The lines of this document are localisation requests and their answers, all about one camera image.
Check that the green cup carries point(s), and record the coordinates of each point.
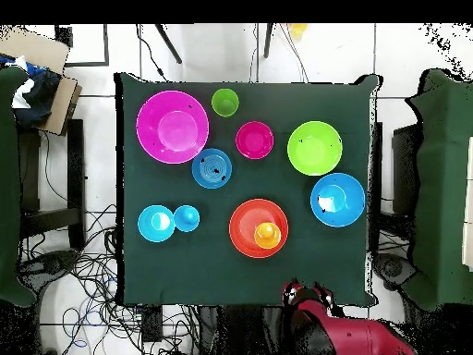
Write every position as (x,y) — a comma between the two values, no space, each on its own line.
(225,102)

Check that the black stool frame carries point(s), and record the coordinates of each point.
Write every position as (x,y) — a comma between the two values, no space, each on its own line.
(75,166)

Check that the cardboard box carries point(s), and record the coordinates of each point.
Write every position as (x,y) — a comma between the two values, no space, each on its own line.
(33,44)

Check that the yellow object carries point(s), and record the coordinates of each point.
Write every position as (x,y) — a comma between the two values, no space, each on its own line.
(298,30)

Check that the black box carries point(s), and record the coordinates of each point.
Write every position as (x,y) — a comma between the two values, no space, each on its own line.
(404,166)

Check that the blue cup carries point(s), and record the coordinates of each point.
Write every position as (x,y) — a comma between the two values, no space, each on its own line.
(186,218)

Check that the green bowl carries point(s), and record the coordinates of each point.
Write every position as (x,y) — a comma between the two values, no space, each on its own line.
(315,148)

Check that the large pink bowl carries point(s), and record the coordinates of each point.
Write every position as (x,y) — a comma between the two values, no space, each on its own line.
(172,127)

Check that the black stand leg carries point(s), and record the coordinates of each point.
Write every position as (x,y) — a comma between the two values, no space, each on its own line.
(168,43)
(267,40)

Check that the orange-red bowl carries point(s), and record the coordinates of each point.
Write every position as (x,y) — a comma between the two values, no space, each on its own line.
(244,222)

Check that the large blue bowl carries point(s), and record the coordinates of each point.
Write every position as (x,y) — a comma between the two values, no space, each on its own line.
(353,203)

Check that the small pink-red bowl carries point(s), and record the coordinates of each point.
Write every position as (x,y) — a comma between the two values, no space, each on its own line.
(254,140)

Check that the dark clothing bundle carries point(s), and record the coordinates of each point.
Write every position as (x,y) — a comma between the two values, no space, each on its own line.
(37,96)

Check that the blue flat-bottomed bowl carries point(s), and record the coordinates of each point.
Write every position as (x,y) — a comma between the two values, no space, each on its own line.
(211,168)

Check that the orange cup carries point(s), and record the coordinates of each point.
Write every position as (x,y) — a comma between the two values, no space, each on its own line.
(267,235)

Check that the black floor frame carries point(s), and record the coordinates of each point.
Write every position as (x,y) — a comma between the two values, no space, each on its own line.
(106,44)

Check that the black power brick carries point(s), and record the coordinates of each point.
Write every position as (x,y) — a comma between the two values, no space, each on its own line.
(152,325)

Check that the white panel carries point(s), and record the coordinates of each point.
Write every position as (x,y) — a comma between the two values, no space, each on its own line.
(469,203)

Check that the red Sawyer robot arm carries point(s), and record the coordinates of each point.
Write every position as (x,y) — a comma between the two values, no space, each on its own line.
(362,336)

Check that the small light blue ribbed bowl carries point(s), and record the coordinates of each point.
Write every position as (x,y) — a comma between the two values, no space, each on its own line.
(147,225)

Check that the green-clothed side table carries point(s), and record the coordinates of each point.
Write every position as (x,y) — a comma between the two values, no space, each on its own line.
(7,185)
(439,185)

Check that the black pedestal foot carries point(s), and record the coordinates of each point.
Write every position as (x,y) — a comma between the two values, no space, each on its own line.
(391,269)
(51,262)

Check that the dark green tablecloth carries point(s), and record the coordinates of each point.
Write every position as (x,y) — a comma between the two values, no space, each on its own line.
(258,181)

